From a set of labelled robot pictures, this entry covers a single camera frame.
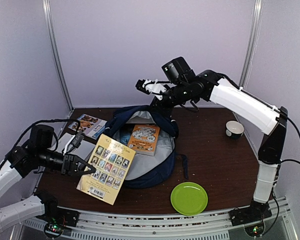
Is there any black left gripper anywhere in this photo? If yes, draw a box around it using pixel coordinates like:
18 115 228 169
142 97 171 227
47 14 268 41
37 147 95 177

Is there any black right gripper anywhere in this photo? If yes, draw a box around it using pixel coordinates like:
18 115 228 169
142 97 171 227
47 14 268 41
148 81 191 118

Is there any yellow portrait grid booklet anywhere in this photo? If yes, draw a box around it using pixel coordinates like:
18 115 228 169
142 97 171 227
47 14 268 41
76 134 136 205

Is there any navy blue student backpack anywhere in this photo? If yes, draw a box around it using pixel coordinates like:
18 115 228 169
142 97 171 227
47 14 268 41
103 105 179 189

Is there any orange cartoon booklet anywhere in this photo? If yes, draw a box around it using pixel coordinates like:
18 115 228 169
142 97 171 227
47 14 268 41
127 124 160 156

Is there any dark Wuthering Heights book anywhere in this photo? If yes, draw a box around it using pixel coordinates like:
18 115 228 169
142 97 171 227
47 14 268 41
119 129 132 146

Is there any white paperback book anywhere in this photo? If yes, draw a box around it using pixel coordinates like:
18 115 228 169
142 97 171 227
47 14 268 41
56 133 95 162

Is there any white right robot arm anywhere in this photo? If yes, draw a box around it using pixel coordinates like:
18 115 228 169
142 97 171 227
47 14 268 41
142 57 288 221

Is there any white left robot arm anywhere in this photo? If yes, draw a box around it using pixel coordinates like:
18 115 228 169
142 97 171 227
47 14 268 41
0 124 96 234

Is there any dog cover workbook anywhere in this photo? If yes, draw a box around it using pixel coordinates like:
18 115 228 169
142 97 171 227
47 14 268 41
77 114 107 140

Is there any white and black bowl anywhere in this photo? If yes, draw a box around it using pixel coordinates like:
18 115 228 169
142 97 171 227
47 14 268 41
225 120 245 140

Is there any green plastic plate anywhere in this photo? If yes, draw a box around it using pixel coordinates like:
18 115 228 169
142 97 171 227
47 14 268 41
170 182 209 216

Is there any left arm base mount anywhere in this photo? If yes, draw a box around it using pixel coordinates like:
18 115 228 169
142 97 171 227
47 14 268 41
35 207 80 240

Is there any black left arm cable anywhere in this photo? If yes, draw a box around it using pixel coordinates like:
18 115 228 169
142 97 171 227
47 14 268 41
4 118 82 166

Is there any front aluminium rail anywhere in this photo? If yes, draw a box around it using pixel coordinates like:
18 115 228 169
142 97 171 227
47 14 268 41
11 197 300 240

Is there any right aluminium frame post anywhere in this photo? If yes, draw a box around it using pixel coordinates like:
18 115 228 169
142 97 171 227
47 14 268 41
239 0 264 88

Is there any aluminium frame post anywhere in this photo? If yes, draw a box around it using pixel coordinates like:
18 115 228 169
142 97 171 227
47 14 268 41
239 0 264 88
42 0 74 112

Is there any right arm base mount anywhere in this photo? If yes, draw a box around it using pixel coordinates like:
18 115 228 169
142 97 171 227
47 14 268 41
228 206 272 238

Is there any left aluminium frame post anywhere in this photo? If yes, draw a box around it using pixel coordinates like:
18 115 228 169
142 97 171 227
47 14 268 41
42 0 74 112

